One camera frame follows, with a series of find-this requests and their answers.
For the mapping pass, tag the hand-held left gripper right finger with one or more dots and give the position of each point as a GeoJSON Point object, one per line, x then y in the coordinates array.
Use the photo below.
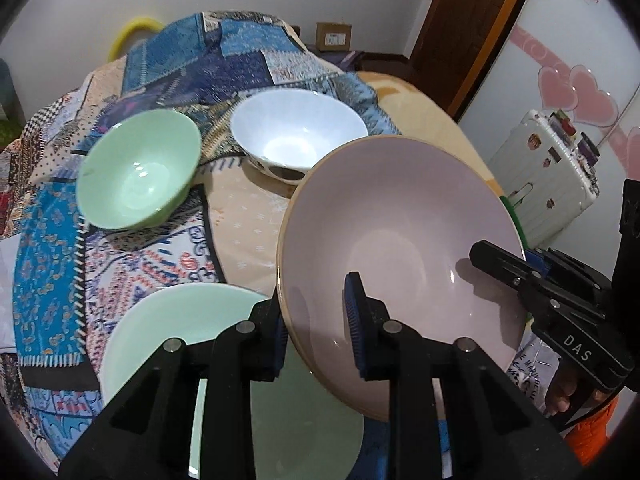
{"type": "Point", "coordinates": [352, 320]}

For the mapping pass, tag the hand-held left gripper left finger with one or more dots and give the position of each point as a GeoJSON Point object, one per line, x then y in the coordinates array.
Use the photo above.
{"type": "Point", "coordinates": [278, 347]}

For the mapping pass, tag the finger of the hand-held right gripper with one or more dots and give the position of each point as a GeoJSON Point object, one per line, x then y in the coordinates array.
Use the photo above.
{"type": "Point", "coordinates": [500, 262]}
{"type": "Point", "coordinates": [535, 262]}

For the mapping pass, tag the pink bowl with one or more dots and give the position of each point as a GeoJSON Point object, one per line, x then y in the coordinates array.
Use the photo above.
{"type": "Point", "coordinates": [400, 210]}

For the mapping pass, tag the person's right forearm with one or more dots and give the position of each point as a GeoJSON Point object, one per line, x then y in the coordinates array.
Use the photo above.
{"type": "Point", "coordinates": [592, 435]}

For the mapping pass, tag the person's right hand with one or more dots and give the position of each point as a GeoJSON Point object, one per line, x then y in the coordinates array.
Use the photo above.
{"type": "Point", "coordinates": [562, 390]}

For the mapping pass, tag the white printed cloth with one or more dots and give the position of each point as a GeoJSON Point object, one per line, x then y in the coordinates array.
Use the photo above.
{"type": "Point", "coordinates": [530, 370]}

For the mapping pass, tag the white stickered suitcase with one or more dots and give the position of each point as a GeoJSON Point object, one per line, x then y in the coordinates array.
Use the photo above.
{"type": "Point", "coordinates": [540, 190]}

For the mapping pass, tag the green plate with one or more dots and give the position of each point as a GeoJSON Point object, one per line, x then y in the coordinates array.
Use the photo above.
{"type": "Point", "coordinates": [165, 315]}

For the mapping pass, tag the group of small jars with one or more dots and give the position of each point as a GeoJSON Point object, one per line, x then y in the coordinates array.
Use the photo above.
{"type": "Point", "coordinates": [582, 147]}

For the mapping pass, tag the beige blanket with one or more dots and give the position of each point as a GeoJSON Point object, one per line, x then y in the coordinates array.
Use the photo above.
{"type": "Point", "coordinates": [425, 115]}

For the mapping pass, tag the white spotted bowl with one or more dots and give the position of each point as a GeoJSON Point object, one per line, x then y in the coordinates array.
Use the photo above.
{"type": "Point", "coordinates": [295, 125]}

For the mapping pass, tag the green bowl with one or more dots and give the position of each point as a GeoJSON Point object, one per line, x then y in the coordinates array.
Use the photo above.
{"type": "Point", "coordinates": [135, 180]}

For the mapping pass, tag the white heart-print wardrobe door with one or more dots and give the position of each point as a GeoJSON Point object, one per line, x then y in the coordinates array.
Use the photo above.
{"type": "Point", "coordinates": [575, 35]}

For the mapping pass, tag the brown wooden door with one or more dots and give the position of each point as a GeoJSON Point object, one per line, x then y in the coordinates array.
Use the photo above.
{"type": "Point", "coordinates": [465, 25]}

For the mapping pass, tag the patchwork printed blanket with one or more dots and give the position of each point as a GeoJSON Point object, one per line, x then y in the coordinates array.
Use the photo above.
{"type": "Point", "coordinates": [50, 260]}

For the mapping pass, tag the white paper sheets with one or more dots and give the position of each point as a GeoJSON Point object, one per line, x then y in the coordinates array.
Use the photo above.
{"type": "Point", "coordinates": [6, 300]}

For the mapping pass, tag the cardboard box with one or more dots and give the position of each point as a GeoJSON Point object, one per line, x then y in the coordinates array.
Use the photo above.
{"type": "Point", "coordinates": [334, 36]}

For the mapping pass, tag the yellow hoop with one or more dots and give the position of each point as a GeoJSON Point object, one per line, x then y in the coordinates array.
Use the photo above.
{"type": "Point", "coordinates": [132, 25]}

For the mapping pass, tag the grey plush toy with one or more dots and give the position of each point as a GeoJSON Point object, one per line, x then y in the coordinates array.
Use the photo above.
{"type": "Point", "coordinates": [5, 85]}

